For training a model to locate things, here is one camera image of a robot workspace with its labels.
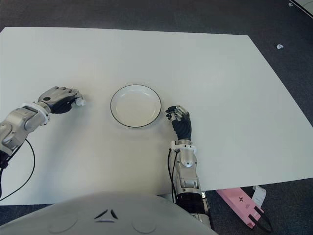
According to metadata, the grey robot torso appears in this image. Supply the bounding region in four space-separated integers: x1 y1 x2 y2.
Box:
0 190 218 235

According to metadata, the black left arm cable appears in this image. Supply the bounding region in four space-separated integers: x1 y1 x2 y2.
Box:
0 139 36 200

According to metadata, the white flat board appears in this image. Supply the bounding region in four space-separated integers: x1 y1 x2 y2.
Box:
292 0 313 18

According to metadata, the white plate with black rim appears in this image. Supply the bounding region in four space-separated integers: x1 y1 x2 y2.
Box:
110 84 162 128

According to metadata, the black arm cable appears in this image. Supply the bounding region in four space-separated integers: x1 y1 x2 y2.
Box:
167 149 178 203
0 139 36 200

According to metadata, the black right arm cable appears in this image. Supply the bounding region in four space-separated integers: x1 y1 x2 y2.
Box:
167 149 178 203

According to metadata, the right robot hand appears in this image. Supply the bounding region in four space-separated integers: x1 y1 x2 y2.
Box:
165 105 193 141

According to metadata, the white paper tag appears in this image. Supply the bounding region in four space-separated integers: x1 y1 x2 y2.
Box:
251 186 267 209

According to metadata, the black bag strap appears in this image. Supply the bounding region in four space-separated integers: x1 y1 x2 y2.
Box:
249 208 273 233

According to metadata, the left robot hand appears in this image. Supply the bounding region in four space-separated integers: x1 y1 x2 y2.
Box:
37 86 84 115

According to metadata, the pink box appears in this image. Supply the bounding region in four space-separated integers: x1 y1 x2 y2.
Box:
216 188 265 230

